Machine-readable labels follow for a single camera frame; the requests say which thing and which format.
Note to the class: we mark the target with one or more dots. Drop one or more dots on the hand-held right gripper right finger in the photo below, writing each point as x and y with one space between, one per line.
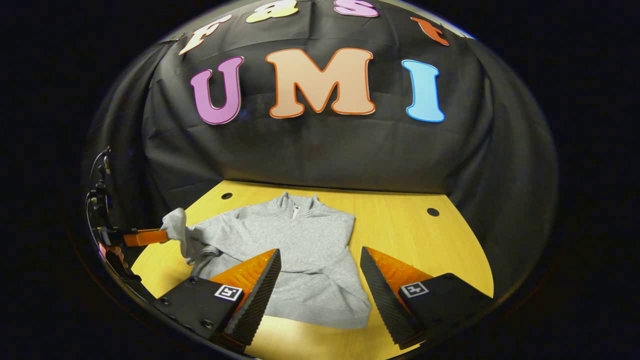
382 295

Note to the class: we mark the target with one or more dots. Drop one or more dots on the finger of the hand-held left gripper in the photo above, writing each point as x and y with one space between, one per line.
145 237

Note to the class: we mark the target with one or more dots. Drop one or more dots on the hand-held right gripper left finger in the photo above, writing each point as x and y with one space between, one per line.
260 295

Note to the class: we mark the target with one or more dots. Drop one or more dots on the grey zip-neck sweatshirt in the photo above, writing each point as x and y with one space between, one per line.
300 240

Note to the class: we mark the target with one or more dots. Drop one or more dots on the black backdrop cloth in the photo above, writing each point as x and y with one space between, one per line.
325 150

